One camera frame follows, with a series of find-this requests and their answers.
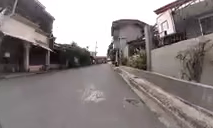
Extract low red building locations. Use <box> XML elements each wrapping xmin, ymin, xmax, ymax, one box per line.
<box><xmin>94</xmin><ymin>55</ymin><xmax>108</xmax><ymax>65</ymax></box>

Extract utility pole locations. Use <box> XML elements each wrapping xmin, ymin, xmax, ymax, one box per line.
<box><xmin>94</xmin><ymin>40</ymin><xmax>99</xmax><ymax>58</ymax></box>

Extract green bush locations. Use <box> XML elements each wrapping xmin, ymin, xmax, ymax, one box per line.
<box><xmin>126</xmin><ymin>49</ymin><xmax>148</xmax><ymax>71</ymax></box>

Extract green trees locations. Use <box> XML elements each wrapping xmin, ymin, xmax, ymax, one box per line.
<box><xmin>55</xmin><ymin>41</ymin><xmax>92</xmax><ymax>68</ymax></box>

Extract grey two-storey building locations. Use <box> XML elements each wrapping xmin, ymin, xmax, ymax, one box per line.
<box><xmin>110</xmin><ymin>18</ymin><xmax>149</xmax><ymax>64</ymax></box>

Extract concrete gate pillar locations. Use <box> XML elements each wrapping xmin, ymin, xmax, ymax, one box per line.
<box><xmin>143</xmin><ymin>24</ymin><xmax>154</xmax><ymax>72</ymax></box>

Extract grey asphalt road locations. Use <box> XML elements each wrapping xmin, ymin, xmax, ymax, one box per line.
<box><xmin>0</xmin><ymin>63</ymin><xmax>168</xmax><ymax>128</ymax></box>

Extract pale concrete kerb strip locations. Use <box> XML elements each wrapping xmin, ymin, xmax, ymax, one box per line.
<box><xmin>112</xmin><ymin>65</ymin><xmax>213</xmax><ymax>128</ymax></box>

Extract raised concrete pavement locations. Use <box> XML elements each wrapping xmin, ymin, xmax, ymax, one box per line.
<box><xmin>119</xmin><ymin>65</ymin><xmax>213</xmax><ymax>115</ymax></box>

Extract bare climbing shrub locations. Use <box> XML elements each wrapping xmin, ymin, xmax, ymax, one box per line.
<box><xmin>175</xmin><ymin>39</ymin><xmax>213</xmax><ymax>84</ymax></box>

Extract white building with red roof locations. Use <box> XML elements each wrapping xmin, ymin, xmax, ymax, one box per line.
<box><xmin>153</xmin><ymin>0</ymin><xmax>213</xmax><ymax>48</ymax></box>

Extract building with awning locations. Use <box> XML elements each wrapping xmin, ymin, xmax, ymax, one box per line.
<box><xmin>0</xmin><ymin>0</ymin><xmax>56</xmax><ymax>76</ymax></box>

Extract grey concrete wall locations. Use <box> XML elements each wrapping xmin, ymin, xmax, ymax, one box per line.
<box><xmin>150</xmin><ymin>32</ymin><xmax>213</xmax><ymax>88</ymax></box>

